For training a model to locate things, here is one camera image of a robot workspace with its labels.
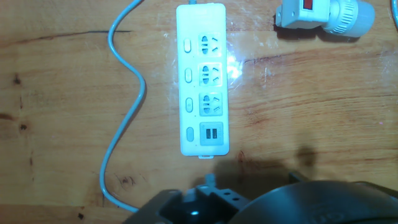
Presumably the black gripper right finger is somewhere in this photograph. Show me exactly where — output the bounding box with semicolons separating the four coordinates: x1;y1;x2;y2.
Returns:
289;172;312;184

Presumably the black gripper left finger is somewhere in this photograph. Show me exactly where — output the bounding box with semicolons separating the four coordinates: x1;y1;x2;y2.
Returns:
123;174;251;224

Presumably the brown wooden board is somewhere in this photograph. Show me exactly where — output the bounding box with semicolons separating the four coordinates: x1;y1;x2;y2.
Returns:
0;0;398;224

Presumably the white power strip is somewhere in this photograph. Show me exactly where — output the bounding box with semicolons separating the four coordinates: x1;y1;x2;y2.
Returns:
175;2;230;159

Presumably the grey power strip cable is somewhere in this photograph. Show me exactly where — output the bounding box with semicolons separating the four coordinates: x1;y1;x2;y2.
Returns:
99;0;398;214

